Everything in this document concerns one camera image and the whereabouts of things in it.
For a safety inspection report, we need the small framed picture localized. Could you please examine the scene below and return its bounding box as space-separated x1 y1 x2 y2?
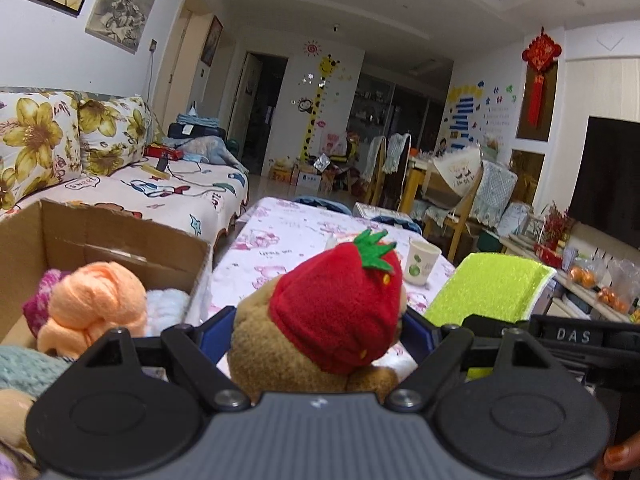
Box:
200 15 223 67

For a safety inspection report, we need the blue padded stool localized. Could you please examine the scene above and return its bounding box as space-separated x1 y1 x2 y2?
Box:
295 196 351 213
372 214 423 233

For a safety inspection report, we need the person's right hand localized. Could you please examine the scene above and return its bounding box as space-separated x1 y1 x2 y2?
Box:
602 430 640 474

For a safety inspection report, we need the red knot wall ornament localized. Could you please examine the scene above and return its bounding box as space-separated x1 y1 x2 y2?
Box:
521 32 562 130

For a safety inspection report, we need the yellow wooden dining table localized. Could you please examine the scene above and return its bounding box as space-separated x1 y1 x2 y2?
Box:
400 155 481 211

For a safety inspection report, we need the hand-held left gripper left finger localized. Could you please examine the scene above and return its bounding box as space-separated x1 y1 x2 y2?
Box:
75 305 252 414

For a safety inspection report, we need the white paper cup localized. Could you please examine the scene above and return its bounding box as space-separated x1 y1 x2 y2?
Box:
406 237 443 288

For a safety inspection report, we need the sofa with cartoon cover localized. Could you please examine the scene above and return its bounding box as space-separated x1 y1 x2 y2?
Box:
0 87 251 261

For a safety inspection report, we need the magenta knitted cloth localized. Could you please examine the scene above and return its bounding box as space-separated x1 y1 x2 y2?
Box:
21 269 73 338

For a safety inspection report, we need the wooden chair with teal cover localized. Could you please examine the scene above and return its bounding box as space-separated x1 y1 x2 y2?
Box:
447 160 518 266

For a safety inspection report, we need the red flower bouquet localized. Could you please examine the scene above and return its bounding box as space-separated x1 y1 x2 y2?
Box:
540 202 571 246

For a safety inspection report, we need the silver photo frame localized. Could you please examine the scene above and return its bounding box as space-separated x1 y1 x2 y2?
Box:
520 215 546 241

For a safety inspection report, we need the orange fluffy cloth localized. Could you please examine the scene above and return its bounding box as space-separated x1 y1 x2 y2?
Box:
37 261 149 361

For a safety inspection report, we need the dark glass display cabinet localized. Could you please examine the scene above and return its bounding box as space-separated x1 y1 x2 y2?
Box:
345 72 446 161

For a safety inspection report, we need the black television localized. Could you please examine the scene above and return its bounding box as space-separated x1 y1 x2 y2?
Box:
570 116 640 251

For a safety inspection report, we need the wooden chair with lace cover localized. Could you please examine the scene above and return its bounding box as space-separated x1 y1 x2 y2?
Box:
385 132 413 211
367 135 388 206

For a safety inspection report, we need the cream television cabinet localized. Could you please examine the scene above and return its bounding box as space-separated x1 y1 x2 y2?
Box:
500 235 640 332

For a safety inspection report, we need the blue striped wall chart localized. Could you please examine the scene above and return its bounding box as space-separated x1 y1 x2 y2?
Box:
447 85 483 143

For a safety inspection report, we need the folded light blue cloth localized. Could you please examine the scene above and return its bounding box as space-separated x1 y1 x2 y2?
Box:
176 112 221 128

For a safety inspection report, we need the teal plush toy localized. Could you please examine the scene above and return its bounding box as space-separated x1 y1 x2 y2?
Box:
0 344 73 401

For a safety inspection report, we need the white fluffy plush toy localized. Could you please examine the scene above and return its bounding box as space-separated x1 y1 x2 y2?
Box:
144 289 192 337

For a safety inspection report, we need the grey blue clothes pile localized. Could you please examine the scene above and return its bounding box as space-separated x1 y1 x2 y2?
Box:
182 137 241 165

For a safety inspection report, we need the yellow floral cushion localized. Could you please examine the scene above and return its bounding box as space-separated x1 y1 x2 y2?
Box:
0 91 83 211
77 96 153 177

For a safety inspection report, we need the teddy bear with strawberry hat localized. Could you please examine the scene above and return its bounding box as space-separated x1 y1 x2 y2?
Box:
227 228 408 406

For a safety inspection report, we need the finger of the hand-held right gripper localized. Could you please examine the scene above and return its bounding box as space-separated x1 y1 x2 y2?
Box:
460 312 532 340

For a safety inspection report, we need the black bag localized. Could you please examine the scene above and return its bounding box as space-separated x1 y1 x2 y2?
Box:
167 122 226 141

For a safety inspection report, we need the lime green microfibre cloth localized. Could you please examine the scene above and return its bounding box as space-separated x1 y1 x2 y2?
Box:
424 252 558 381

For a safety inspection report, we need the giraffe height wall sticker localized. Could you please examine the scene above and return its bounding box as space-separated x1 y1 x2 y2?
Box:
300 54 341 161

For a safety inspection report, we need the red box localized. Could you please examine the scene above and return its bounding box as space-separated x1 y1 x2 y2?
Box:
144 144 183 161

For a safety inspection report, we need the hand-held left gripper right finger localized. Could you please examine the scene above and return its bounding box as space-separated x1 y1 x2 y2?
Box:
384 308 569 412

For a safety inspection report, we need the white fan-shaped cover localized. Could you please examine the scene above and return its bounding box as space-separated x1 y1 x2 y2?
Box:
431 147 483 208

